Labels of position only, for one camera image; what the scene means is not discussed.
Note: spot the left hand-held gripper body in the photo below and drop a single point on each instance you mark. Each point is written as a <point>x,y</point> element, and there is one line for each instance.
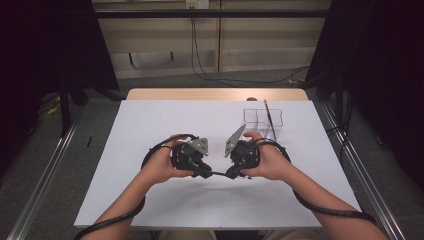
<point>185,156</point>

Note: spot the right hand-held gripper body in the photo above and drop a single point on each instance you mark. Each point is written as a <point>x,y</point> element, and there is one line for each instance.
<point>246,155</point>

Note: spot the small gold-ferrule makeup brush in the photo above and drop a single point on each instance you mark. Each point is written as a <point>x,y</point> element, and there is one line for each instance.
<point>220,173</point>

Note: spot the clear plastic organizer box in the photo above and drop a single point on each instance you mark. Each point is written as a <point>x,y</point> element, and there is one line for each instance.
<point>250,120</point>

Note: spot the thin black makeup brush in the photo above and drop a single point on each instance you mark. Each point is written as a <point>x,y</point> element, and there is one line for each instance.
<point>270,120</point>

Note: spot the person's right hand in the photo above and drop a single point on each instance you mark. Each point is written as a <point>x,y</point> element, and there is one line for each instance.
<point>273,163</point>

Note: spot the person's left hand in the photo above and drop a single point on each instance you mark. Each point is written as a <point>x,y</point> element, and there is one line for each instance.
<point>158,166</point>

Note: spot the white table cover board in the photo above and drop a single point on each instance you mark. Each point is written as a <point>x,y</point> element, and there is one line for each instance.
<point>166,120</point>

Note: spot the black curtain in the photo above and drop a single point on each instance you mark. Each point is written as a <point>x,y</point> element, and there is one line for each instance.
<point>40,40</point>
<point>383,66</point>

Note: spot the black metal stand post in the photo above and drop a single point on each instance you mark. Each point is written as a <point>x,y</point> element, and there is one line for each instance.
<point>65,110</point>
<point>340,110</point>

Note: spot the aluminium floor rail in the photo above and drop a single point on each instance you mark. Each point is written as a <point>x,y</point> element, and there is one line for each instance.
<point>43,180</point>
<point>366,180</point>

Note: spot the white wall socket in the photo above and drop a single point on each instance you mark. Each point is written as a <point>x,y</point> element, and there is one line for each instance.
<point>197,4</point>

